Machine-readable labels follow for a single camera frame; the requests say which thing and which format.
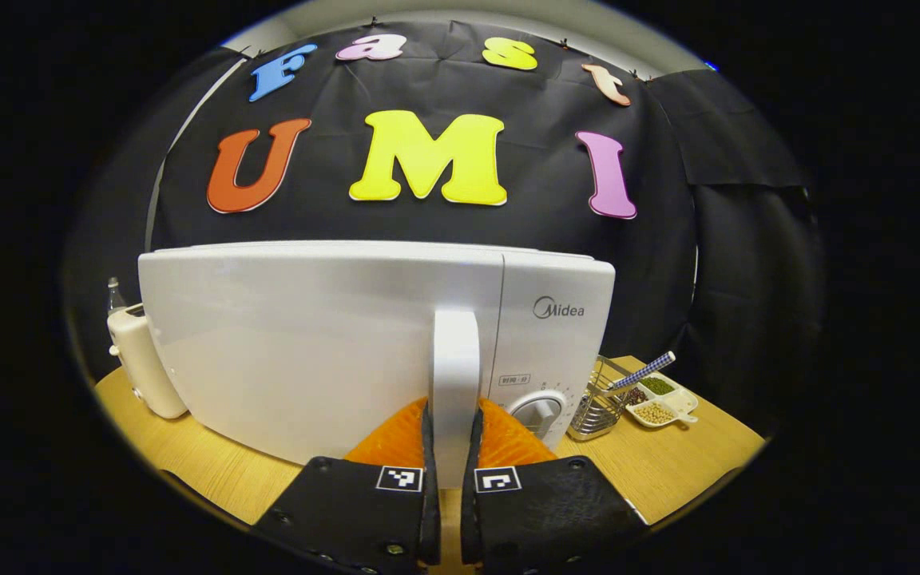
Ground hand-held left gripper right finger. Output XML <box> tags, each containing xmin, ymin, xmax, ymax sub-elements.
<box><xmin>460</xmin><ymin>398</ymin><xmax>652</xmax><ymax>575</ymax></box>

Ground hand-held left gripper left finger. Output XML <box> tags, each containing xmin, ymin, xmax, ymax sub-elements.
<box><xmin>252</xmin><ymin>398</ymin><xmax>442</xmax><ymax>575</ymax></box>

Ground white microwave oven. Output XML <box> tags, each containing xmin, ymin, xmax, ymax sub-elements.
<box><xmin>138</xmin><ymin>240</ymin><xmax>617</xmax><ymax>490</ymax></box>

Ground white divided dish of beans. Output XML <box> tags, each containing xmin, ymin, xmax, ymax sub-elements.
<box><xmin>624</xmin><ymin>374</ymin><xmax>700</xmax><ymax>429</ymax></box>

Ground cream toaster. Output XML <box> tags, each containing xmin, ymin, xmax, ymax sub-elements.
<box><xmin>106</xmin><ymin>303</ymin><xmax>189</xmax><ymax>420</ymax></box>

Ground metal wire utensil holder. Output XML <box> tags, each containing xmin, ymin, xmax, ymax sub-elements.
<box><xmin>568</xmin><ymin>355</ymin><xmax>629</xmax><ymax>442</ymax></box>

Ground blue checked handle utensil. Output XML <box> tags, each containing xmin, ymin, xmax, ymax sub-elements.
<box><xmin>608</xmin><ymin>351</ymin><xmax>676</xmax><ymax>392</ymax></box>

